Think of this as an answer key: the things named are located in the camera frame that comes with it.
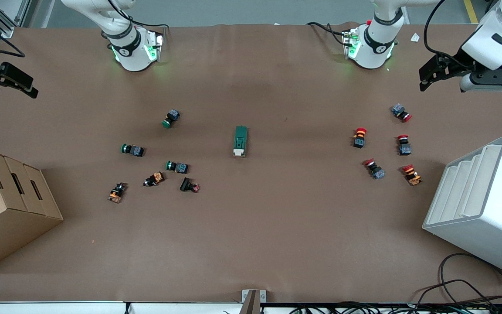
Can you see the black switch with red end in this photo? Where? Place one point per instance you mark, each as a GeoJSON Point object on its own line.
{"type": "Point", "coordinates": [187, 184]}

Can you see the green push button switch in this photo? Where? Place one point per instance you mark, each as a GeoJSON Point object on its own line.
{"type": "Point", "coordinates": [178, 167]}
{"type": "Point", "coordinates": [171, 118]}
{"type": "Point", "coordinates": [133, 150]}

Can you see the brown paper table cover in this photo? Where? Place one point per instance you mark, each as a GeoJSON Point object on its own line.
{"type": "Point", "coordinates": [277, 226]}

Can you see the red mushroom button grey block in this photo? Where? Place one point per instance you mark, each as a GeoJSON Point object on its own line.
{"type": "Point", "coordinates": [401, 113]}
{"type": "Point", "coordinates": [375, 170]}
{"type": "Point", "coordinates": [404, 147]}

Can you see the red mushroom button yellow collar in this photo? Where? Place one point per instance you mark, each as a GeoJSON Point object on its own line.
{"type": "Point", "coordinates": [359, 138]}

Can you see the red mushroom button orange block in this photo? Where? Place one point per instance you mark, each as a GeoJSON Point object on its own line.
{"type": "Point", "coordinates": [412, 175]}

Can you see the brown cardboard box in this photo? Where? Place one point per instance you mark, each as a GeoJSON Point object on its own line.
{"type": "Point", "coordinates": [11, 218]}

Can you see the white paper scrap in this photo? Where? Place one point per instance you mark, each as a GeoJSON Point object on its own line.
{"type": "Point", "coordinates": [415, 37]}

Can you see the white table edge rail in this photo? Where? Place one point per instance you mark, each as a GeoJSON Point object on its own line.
{"type": "Point", "coordinates": [59, 308]}

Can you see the grey metal bracket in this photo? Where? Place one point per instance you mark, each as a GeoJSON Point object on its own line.
{"type": "Point", "coordinates": [253, 301]}

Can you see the black button orange block switch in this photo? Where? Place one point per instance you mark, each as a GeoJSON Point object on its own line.
{"type": "Point", "coordinates": [154, 179]}
{"type": "Point", "coordinates": [117, 192]}

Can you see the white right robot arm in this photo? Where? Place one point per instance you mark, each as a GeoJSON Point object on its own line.
{"type": "Point", "coordinates": [131, 52]}

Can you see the grey aluminium frame profile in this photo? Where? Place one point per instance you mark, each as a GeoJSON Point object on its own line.
{"type": "Point", "coordinates": [5, 31]}

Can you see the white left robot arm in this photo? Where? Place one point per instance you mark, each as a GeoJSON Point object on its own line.
{"type": "Point", "coordinates": [499, 43]}

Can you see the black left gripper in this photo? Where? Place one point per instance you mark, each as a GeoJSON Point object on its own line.
{"type": "Point", "coordinates": [456, 64]}

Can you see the white stepped storage rack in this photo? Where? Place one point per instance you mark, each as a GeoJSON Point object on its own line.
{"type": "Point", "coordinates": [490, 218]}

